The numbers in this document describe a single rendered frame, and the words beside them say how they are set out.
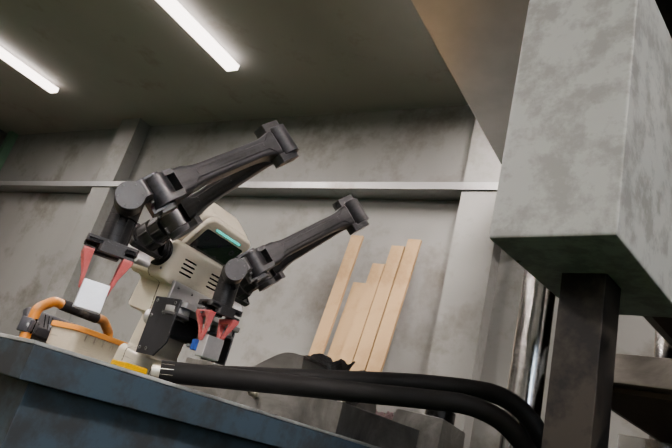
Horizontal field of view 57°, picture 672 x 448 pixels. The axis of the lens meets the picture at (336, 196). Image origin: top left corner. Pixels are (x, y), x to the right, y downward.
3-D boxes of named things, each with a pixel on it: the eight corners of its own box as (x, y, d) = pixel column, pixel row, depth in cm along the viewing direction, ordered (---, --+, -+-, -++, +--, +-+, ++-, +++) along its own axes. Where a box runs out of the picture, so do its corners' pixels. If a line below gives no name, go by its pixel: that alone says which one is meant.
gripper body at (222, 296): (241, 319, 160) (250, 292, 163) (209, 306, 154) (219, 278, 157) (227, 318, 165) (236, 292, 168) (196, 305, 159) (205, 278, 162)
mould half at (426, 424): (252, 418, 164) (264, 377, 168) (294, 431, 185) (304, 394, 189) (434, 468, 141) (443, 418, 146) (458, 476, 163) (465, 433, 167)
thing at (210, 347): (175, 352, 161) (182, 332, 163) (191, 357, 164) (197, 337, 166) (201, 355, 152) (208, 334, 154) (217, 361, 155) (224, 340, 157)
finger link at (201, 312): (223, 346, 156) (234, 311, 159) (200, 338, 151) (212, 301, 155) (208, 345, 160) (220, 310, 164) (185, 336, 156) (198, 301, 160)
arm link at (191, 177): (291, 162, 160) (269, 127, 161) (303, 152, 156) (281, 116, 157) (156, 223, 129) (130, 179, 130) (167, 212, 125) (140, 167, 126)
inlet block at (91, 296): (68, 310, 126) (78, 285, 128) (92, 318, 128) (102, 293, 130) (73, 305, 115) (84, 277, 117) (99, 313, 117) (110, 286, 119)
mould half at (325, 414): (173, 395, 142) (193, 338, 147) (253, 418, 159) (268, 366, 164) (334, 436, 109) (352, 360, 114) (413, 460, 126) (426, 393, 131)
